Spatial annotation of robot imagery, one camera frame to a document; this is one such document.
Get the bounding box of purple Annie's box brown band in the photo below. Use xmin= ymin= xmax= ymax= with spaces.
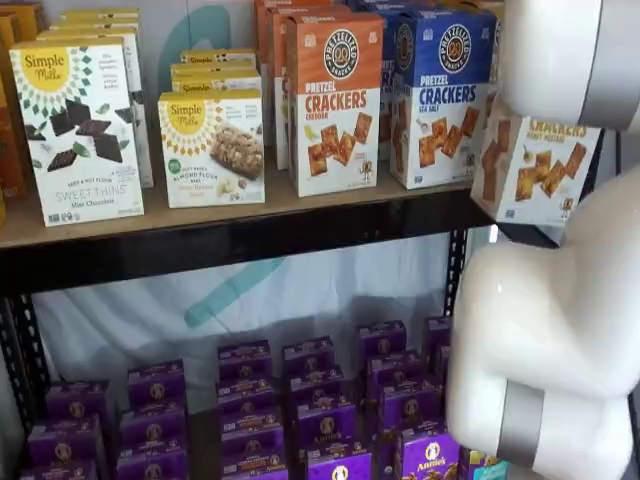
xmin=379 ymin=387 xmax=446 ymax=434
xmin=399 ymin=432 xmax=461 ymax=480
xmin=357 ymin=322 xmax=406 ymax=359
xmin=367 ymin=352 xmax=421 ymax=391

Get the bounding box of orange white pretzel crackers box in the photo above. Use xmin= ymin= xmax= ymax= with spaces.
xmin=264 ymin=3 xmax=354 ymax=171
xmin=285 ymin=10 xmax=385 ymax=199
xmin=252 ymin=0 xmax=346 ymax=101

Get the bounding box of black metal shelf rack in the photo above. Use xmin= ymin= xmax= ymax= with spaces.
xmin=0 ymin=129 xmax=624 ymax=451

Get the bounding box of purple Annie's box teal band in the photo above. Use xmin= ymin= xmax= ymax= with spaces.
xmin=424 ymin=317 xmax=454 ymax=351
xmin=467 ymin=447 xmax=509 ymax=480
xmin=433 ymin=344 xmax=451 ymax=386

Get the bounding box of purple Annie's box orange band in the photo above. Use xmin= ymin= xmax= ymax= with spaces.
xmin=217 ymin=377 xmax=276 ymax=416
xmin=217 ymin=342 xmax=271 ymax=379
xmin=307 ymin=439 xmax=374 ymax=480
xmin=289 ymin=364 xmax=346 ymax=401
xmin=219 ymin=414 xmax=284 ymax=454
xmin=282 ymin=337 xmax=334 ymax=374
xmin=222 ymin=452 xmax=289 ymax=480
xmin=297 ymin=399 xmax=356 ymax=441

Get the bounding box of orange brown snack box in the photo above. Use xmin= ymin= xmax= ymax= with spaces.
xmin=0 ymin=74 xmax=29 ymax=201
xmin=14 ymin=1 xmax=47 ymax=44
xmin=0 ymin=14 xmax=26 ymax=81

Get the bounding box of blue white pretzel crackers box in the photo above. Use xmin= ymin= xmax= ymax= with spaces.
xmin=377 ymin=9 xmax=401 ymax=161
xmin=389 ymin=8 xmax=501 ymax=191

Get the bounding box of yellow white pretzel crackers box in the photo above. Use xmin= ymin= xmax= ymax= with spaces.
xmin=469 ymin=92 xmax=604 ymax=226

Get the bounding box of Simple Mills almond bars box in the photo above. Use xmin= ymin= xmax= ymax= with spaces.
xmin=169 ymin=74 xmax=262 ymax=101
xmin=179 ymin=48 xmax=259 ymax=66
xmin=172 ymin=62 xmax=261 ymax=81
xmin=157 ymin=89 xmax=266 ymax=209

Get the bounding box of tan wooden shelf board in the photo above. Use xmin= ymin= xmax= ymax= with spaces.
xmin=0 ymin=144 xmax=496 ymax=249

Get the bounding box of Simple Mills sweet thins box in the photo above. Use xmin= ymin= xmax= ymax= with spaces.
xmin=35 ymin=28 xmax=154 ymax=189
xmin=48 ymin=18 xmax=142 ymax=31
xmin=8 ymin=34 xmax=146 ymax=229
xmin=59 ymin=7 xmax=141 ymax=21

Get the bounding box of purple Annie's snack box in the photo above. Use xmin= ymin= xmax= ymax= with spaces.
xmin=119 ymin=399 xmax=186 ymax=441
xmin=127 ymin=359 xmax=184 ymax=401
xmin=117 ymin=439 xmax=189 ymax=480
xmin=47 ymin=382 xmax=109 ymax=421
xmin=19 ymin=459 xmax=99 ymax=480
xmin=27 ymin=417 xmax=101 ymax=461

